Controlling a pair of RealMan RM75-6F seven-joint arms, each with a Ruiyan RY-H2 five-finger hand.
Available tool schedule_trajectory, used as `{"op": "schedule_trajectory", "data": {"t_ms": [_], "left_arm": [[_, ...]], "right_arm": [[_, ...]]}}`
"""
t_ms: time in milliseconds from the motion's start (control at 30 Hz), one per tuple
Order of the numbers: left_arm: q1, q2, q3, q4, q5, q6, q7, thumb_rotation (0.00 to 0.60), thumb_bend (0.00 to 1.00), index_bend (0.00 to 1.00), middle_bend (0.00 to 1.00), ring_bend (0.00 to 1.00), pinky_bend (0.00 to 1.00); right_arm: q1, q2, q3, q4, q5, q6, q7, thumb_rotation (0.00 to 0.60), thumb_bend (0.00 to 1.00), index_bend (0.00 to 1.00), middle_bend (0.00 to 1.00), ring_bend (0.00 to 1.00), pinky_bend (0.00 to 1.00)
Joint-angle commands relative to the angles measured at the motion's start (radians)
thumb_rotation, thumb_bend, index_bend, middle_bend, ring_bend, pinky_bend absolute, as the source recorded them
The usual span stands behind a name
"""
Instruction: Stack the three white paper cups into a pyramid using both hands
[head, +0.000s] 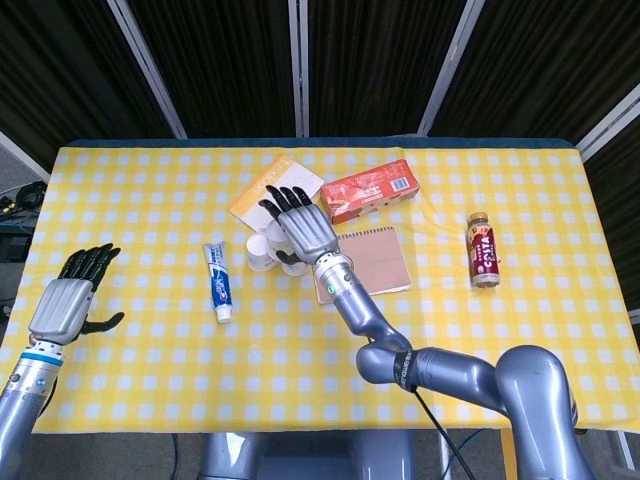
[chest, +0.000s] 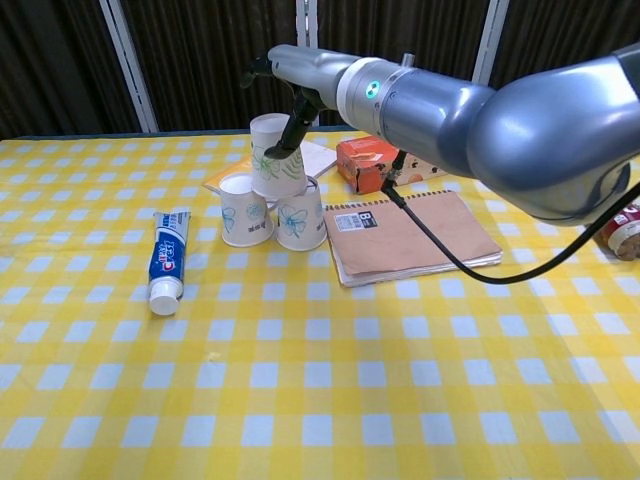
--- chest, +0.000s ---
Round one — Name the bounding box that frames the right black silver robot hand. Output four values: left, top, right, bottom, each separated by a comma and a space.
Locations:
239, 43, 359, 160

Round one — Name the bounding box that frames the white floral paper cup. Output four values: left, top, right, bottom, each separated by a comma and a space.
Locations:
249, 113, 307, 198
219, 173, 275, 248

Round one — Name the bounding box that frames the paper cup with line mark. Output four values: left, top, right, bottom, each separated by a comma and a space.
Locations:
273, 177, 325, 251

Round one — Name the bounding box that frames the white orange notepad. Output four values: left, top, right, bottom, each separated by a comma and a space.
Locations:
201, 139, 339, 201

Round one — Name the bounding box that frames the orange cardboard snack box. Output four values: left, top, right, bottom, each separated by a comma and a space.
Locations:
335, 137, 449, 195

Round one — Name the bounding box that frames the brown spiral notebook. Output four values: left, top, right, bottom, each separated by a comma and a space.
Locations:
322, 188, 504, 288

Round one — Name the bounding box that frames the blue white toothpaste tube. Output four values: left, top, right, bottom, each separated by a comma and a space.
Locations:
148, 208, 192, 316

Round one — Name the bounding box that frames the yellow white checked tablecloth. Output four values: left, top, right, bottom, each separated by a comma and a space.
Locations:
0, 130, 640, 480

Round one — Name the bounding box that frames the Costa coffee bottle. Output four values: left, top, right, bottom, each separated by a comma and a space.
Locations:
594, 197, 640, 261

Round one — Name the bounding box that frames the silver partition post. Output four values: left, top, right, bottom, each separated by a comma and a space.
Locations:
99, 0, 156, 134
472, 0, 509, 84
295, 0, 319, 126

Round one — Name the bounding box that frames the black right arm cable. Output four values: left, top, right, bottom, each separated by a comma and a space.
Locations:
380, 149, 640, 285

